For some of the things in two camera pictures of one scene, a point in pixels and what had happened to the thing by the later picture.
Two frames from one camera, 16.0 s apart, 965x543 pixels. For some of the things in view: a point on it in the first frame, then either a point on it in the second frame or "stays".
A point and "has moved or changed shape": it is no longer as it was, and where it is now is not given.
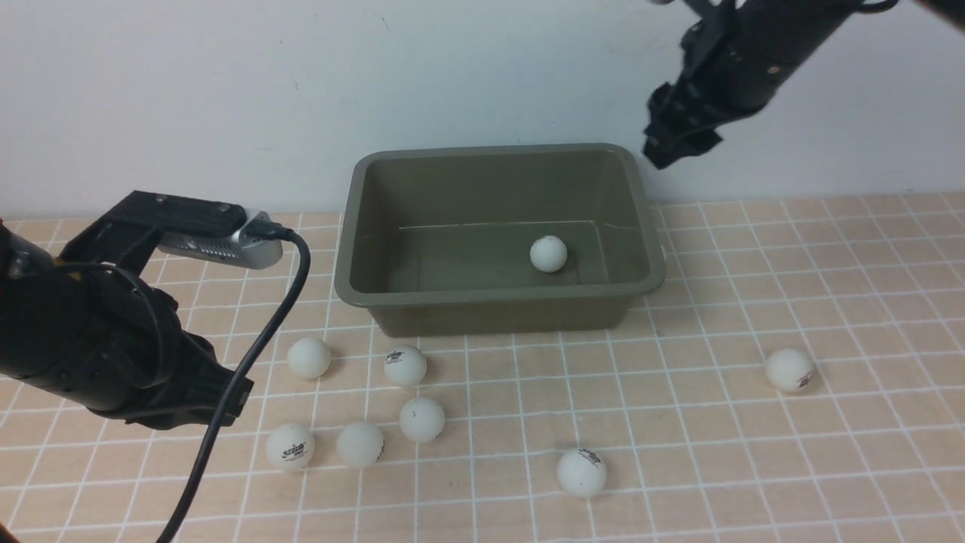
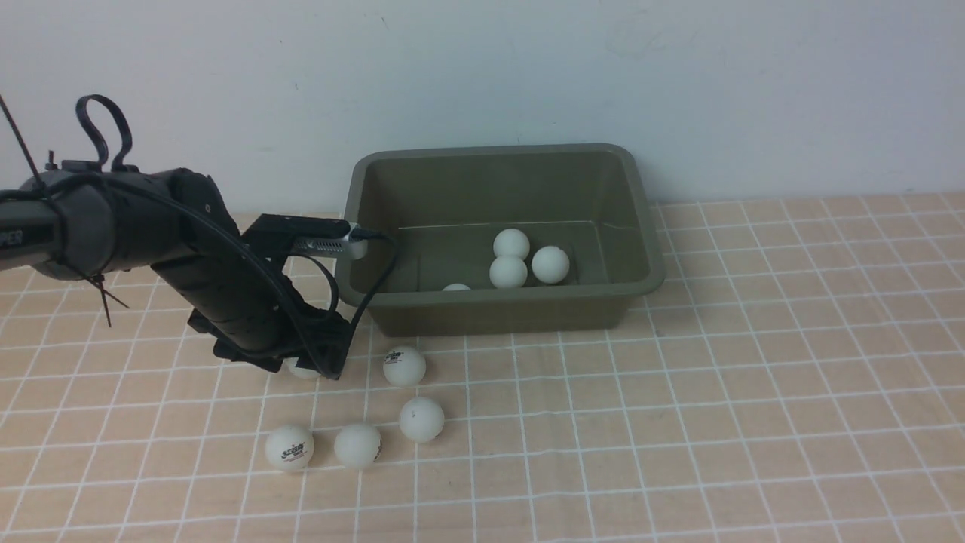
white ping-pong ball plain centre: (422, 419) stays
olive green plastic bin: (495, 239) stays
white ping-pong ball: (360, 444) stays
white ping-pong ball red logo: (290, 446) stays
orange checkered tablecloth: (798, 375) stays
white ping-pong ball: (789, 370) to (511, 242)
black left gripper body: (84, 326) to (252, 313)
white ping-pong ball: (548, 253) has moved or changed shape
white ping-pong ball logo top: (405, 366) stays
